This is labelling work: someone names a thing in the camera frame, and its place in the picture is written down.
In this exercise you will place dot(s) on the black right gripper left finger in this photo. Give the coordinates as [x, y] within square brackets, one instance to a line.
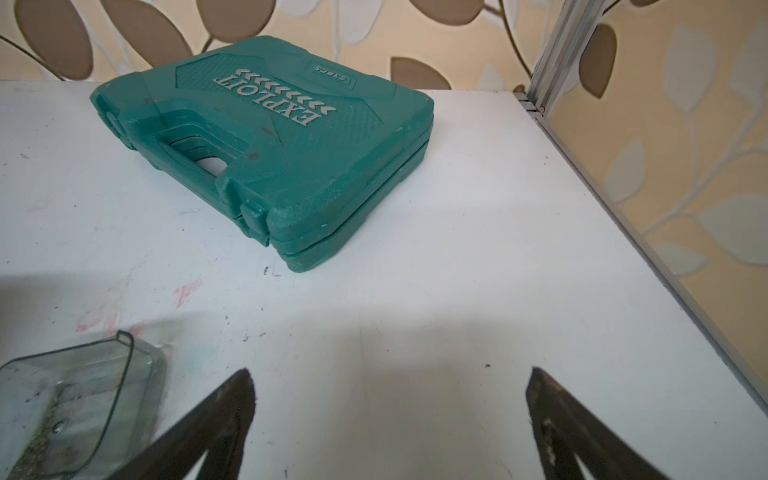
[213, 434]

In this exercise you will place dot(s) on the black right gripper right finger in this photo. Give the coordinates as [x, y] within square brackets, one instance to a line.
[571, 440]

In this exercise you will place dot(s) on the green plastic tool case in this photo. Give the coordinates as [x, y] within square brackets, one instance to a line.
[293, 148]

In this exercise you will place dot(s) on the aluminium frame post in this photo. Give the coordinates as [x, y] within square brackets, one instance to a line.
[575, 24]

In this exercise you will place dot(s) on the clear grey sharpener tray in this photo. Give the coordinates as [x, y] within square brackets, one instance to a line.
[80, 412]

